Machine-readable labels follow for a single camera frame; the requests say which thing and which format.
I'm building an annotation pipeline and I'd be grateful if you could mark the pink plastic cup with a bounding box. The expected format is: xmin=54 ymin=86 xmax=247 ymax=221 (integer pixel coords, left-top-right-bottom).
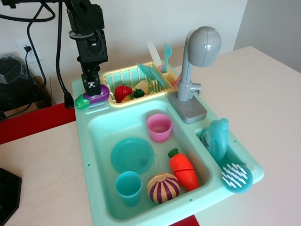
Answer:
xmin=146 ymin=113 xmax=173 ymax=143

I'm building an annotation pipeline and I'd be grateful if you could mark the grey toy faucet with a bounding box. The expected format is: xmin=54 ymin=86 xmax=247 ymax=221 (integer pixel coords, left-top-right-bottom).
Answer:
xmin=168 ymin=25 xmax=222 ymax=124

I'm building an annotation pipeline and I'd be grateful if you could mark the red toy apple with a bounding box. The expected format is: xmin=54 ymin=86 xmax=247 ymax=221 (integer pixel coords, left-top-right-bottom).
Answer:
xmin=114 ymin=85 xmax=133 ymax=103

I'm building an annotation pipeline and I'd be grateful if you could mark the black base corner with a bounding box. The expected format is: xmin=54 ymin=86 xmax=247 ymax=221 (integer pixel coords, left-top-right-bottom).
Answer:
xmin=0 ymin=168 xmax=22 ymax=226

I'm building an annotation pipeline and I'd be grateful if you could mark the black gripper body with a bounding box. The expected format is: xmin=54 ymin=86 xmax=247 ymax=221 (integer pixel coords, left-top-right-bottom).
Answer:
xmin=75 ymin=29 xmax=108 ymax=76

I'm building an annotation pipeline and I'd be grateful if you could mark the mint green toy sink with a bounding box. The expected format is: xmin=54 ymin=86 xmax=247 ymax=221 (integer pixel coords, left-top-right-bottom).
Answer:
xmin=71 ymin=66 xmax=265 ymax=222

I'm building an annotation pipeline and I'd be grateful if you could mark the teal plate in rack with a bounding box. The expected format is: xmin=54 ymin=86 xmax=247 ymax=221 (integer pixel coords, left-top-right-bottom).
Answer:
xmin=136 ymin=64 xmax=166 ymax=88

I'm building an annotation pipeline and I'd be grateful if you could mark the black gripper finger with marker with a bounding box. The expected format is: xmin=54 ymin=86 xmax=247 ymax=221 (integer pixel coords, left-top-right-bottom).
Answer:
xmin=81 ymin=69 xmax=101 ymax=96

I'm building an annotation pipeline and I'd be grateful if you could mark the teal dish soap bottle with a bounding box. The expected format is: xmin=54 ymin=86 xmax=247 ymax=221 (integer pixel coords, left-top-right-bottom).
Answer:
xmin=200 ymin=118 xmax=229 ymax=162

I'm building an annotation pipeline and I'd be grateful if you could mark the thick black cable with plug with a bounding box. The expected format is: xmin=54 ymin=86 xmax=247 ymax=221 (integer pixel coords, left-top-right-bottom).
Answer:
xmin=55 ymin=4 xmax=75 ymax=109

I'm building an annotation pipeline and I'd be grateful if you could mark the white wall outlet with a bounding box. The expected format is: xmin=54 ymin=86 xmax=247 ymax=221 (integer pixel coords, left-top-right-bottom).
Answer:
xmin=15 ymin=39 xmax=43 ymax=63

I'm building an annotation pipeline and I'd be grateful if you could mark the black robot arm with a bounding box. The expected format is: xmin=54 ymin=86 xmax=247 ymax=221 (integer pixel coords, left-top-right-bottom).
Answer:
xmin=65 ymin=0 xmax=108 ymax=96

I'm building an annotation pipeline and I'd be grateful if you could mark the yellow dish rack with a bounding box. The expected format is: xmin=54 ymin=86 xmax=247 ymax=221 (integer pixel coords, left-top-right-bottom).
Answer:
xmin=100 ymin=62 xmax=179 ymax=107

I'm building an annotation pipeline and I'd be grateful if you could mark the teal toy fork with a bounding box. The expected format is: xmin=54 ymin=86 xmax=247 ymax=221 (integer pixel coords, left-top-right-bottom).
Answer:
xmin=162 ymin=43 xmax=173 ymax=73

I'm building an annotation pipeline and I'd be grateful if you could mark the teal plastic plate in sink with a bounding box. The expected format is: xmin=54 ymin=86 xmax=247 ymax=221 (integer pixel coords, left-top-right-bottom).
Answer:
xmin=111 ymin=137 xmax=155 ymax=174

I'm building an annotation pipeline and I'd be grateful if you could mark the orange toy carrot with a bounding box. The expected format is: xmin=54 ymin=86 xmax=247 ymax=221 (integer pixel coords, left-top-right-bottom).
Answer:
xmin=167 ymin=148 xmax=200 ymax=191

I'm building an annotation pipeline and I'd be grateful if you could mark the black bin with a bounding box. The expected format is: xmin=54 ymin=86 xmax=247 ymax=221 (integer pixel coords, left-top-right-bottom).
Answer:
xmin=0 ymin=55 xmax=51 ymax=112

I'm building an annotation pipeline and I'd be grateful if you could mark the black power cable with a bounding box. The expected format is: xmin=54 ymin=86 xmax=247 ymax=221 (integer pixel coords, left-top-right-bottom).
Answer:
xmin=0 ymin=0 xmax=62 ymax=118

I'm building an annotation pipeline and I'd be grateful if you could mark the white toy knife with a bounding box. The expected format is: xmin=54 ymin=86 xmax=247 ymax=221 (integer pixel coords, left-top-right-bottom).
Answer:
xmin=147 ymin=41 xmax=162 ymax=67

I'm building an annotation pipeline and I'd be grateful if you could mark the yellow toy fruit with leaves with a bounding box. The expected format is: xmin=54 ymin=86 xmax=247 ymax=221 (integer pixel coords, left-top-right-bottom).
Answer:
xmin=121 ymin=80 xmax=150 ymax=103

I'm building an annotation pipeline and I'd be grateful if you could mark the pink toy utensil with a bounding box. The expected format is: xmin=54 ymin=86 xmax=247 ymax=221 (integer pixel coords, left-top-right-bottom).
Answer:
xmin=158 ymin=65 xmax=182 ymax=89

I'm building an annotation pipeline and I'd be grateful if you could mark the teal scrub brush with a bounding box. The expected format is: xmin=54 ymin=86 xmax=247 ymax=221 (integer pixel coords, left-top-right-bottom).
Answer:
xmin=221 ymin=162 xmax=253 ymax=193

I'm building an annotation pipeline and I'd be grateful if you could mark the teal plastic cup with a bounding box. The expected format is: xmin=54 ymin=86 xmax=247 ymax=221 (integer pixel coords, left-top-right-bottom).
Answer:
xmin=115 ymin=171 xmax=142 ymax=207

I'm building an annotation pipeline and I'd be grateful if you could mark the purple striped toy onion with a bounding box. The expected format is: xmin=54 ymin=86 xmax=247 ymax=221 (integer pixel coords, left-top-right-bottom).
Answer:
xmin=147 ymin=173 xmax=180 ymax=204

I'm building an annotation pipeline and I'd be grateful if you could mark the purple toy eggplant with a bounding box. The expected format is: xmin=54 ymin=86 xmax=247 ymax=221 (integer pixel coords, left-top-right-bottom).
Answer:
xmin=74 ymin=84 xmax=110 ymax=109

